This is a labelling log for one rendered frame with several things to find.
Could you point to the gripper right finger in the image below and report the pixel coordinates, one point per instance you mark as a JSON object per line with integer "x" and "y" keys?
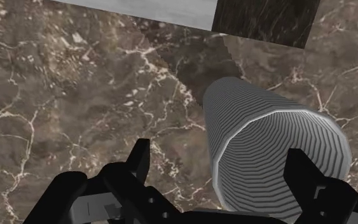
{"x": 318, "y": 189}

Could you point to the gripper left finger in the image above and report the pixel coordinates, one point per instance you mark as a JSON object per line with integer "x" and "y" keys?
{"x": 121, "y": 183}

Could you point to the grey ribbed cylindrical cup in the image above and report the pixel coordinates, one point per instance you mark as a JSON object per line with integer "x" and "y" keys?
{"x": 268, "y": 145}

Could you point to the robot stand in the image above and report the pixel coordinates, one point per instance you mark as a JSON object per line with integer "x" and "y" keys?
{"x": 265, "y": 20}

